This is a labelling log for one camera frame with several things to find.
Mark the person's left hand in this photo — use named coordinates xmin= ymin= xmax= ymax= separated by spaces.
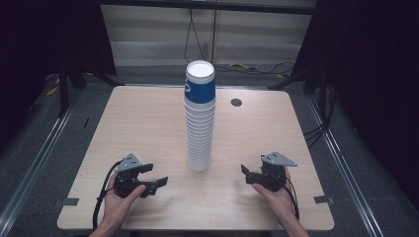
xmin=102 ymin=173 xmax=147 ymax=229

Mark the black metal stand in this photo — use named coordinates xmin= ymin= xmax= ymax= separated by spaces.
xmin=56 ymin=60 xmax=126 ymax=119
xmin=267 ymin=65 xmax=330 ymax=115

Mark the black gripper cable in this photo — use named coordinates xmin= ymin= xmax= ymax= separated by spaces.
xmin=92 ymin=160 xmax=124 ymax=231
xmin=284 ymin=176 xmax=300 ymax=221

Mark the stack of white paper cups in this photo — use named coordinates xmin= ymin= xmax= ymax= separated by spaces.
xmin=183 ymin=97 xmax=216 ymax=173

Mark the black overhead bar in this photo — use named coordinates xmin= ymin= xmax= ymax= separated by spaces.
xmin=99 ymin=0 xmax=318 ymax=16

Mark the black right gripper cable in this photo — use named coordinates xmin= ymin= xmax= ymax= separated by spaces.
xmin=284 ymin=176 xmax=300 ymax=221

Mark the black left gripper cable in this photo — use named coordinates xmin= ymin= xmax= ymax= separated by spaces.
xmin=92 ymin=160 xmax=124 ymax=231

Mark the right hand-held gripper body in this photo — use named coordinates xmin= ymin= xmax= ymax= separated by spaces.
xmin=245 ymin=151 xmax=298 ymax=193

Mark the person's right hand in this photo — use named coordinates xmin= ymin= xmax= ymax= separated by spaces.
xmin=251 ymin=167 xmax=296 ymax=225

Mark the black hanging wall cable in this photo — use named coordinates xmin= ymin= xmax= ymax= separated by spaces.
xmin=183 ymin=8 xmax=215 ymax=67

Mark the black cable bundle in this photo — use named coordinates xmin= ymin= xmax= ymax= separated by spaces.
xmin=302 ymin=82 xmax=338 ymax=150

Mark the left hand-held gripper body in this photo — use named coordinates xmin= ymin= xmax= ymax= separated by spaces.
xmin=113 ymin=153 xmax=158 ymax=198

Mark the grey tape strip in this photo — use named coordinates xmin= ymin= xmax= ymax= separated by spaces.
xmin=312 ymin=195 xmax=335 ymax=205
xmin=53 ymin=197 xmax=80 ymax=208

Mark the black floor cable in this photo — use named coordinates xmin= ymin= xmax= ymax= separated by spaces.
xmin=213 ymin=60 xmax=296 ymax=77

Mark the metal floor rail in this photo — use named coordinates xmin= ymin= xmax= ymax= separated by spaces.
xmin=0 ymin=88 xmax=84 ymax=229
xmin=305 ymin=93 xmax=385 ymax=237

